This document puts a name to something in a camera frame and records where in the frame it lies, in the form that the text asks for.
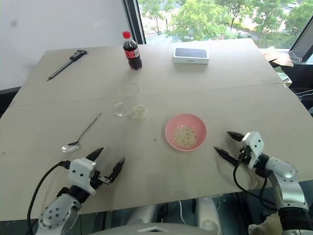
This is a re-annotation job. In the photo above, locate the black vernier caliper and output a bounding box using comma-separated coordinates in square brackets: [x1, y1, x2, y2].
[46, 49, 89, 82]

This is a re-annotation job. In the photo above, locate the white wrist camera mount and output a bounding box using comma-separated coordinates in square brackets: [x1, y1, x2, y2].
[67, 158, 97, 196]
[240, 131, 266, 170]

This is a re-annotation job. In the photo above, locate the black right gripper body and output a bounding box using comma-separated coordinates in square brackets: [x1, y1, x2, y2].
[238, 140, 254, 169]

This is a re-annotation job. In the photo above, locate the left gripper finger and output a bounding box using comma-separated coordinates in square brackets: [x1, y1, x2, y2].
[108, 157, 126, 184]
[86, 147, 105, 163]

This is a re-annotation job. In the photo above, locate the brown cardboard sheet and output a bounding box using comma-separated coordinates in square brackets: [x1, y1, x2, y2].
[259, 47, 294, 68]

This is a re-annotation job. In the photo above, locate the silver robot torso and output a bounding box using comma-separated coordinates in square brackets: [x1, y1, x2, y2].
[80, 195, 226, 235]

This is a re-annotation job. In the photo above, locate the metal spoon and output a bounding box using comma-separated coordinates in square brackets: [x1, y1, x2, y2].
[60, 112, 103, 154]

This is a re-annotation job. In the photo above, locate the clear dish with oats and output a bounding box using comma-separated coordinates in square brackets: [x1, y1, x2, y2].
[112, 102, 149, 121]

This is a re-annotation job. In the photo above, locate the clear round glass lid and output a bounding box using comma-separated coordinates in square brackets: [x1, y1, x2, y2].
[116, 82, 140, 98]

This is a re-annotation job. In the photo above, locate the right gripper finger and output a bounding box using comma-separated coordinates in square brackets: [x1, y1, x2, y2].
[214, 146, 240, 167]
[226, 131, 245, 143]

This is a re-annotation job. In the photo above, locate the black window frame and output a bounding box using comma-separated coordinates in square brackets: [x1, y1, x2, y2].
[121, 0, 147, 46]

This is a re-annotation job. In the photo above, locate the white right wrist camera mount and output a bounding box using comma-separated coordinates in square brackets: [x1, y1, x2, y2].
[240, 131, 266, 170]

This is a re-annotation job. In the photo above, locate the thin white cable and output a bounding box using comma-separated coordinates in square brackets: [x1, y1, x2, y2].
[292, 88, 313, 99]

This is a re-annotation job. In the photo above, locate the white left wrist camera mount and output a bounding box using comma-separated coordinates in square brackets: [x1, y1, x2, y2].
[67, 158, 97, 196]

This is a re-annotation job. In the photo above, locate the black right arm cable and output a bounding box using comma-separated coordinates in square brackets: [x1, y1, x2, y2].
[233, 146, 280, 211]

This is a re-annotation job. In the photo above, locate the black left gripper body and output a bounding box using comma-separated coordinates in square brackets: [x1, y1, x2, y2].
[89, 170, 111, 191]

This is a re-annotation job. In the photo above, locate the beige cloth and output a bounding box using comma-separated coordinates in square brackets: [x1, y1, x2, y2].
[247, 211, 286, 235]

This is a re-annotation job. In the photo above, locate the white phone box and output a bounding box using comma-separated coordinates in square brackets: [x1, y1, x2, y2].
[172, 47, 211, 65]

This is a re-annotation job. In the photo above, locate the cola bottle with red cap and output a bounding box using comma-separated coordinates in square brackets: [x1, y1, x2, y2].
[122, 31, 143, 71]

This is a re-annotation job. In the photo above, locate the pink bowl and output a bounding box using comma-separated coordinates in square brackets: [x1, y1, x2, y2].
[164, 113, 208, 153]

